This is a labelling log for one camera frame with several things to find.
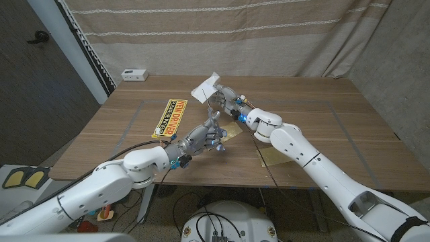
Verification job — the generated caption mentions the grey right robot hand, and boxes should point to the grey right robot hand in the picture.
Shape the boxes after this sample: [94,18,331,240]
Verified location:
[210,83,257,122]

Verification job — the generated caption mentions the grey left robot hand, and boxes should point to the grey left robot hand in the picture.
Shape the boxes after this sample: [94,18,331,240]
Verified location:
[164,110,228,169]

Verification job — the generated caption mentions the grey orange-handled scissors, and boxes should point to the grey orange-handled scissors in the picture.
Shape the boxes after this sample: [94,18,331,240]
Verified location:
[201,87,226,137]

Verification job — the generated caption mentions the white tissue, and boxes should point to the white tissue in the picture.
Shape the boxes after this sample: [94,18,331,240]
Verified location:
[190,71,221,104]

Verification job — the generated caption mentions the gold foil tape sheet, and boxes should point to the gold foil tape sheet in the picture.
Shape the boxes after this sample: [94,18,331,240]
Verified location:
[257,147,293,167]
[220,121,244,142]

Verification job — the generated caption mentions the yellow new driver sticker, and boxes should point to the yellow new driver sticker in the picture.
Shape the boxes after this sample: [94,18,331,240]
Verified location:
[151,99,188,138]

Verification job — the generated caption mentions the grey tape outline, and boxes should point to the grey tape outline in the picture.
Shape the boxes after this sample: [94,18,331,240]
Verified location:
[96,98,384,190]

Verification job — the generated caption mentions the white table leg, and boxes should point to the white table leg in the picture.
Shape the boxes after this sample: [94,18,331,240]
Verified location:
[136,184,156,225]

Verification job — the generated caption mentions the white power strip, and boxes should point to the white power strip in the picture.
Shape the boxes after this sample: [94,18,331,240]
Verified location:
[121,69,149,82]

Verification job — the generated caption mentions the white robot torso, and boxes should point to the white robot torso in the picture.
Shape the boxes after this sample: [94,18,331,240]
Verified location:
[180,200,279,242]

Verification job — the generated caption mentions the orange bottle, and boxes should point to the orange bottle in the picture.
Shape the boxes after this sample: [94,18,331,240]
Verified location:
[97,204,115,222]

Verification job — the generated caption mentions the black curtain edge strip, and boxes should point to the black curtain edge strip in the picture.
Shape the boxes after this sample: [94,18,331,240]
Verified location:
[55,0,118,97]

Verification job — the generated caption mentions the red floor object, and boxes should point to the red floor object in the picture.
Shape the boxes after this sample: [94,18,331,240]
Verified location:
[77,220,100,233]

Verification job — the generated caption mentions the grey table leg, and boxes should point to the grey table leg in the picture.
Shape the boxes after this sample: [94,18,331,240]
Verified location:
[307,190,332,233]

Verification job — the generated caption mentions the yellow black foot pedal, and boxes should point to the yellow black foot pedal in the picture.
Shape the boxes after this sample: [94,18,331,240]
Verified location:
[24,167,50,189]
[1,167,27,190]

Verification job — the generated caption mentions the dark wooden door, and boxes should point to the dark wooden door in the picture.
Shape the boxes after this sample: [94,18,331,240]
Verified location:
[0,0,101,167]

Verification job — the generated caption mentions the white door frame post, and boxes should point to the white door frame post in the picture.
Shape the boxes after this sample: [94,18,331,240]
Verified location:
[26,0,109,105]

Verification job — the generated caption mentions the black door handle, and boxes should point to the black door handle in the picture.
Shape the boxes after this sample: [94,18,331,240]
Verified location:
[26,30,50,44]

